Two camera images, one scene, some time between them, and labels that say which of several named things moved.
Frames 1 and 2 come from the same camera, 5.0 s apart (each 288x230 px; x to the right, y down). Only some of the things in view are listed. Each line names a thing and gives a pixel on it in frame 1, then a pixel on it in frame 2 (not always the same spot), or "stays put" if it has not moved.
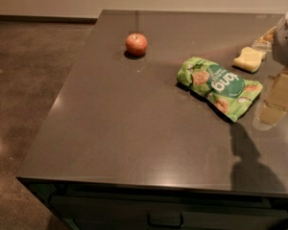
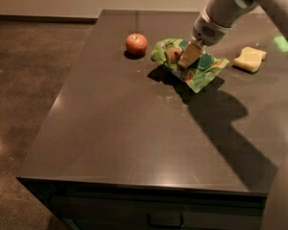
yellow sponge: [250, 59] stays put
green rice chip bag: [223, 89] to [200, 72]
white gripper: [286, 43] to [206, 32]
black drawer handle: [166, 225] stays put
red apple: [135, 44] stays put
